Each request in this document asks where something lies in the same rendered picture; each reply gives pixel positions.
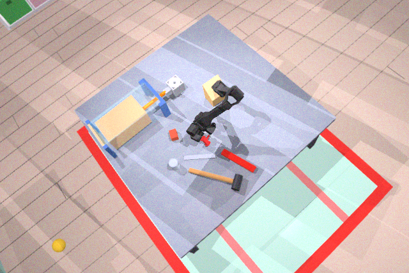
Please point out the mallet with wooden handle and black head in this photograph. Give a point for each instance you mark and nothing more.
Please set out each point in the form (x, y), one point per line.
(236, 182)

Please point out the white cylinder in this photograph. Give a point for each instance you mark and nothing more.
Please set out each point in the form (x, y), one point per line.
(174, 164)

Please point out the white flat bar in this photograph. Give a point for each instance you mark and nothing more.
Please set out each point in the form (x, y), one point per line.
(207, 156)

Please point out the red flat bar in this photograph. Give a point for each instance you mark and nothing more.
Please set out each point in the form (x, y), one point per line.
(238, 160)

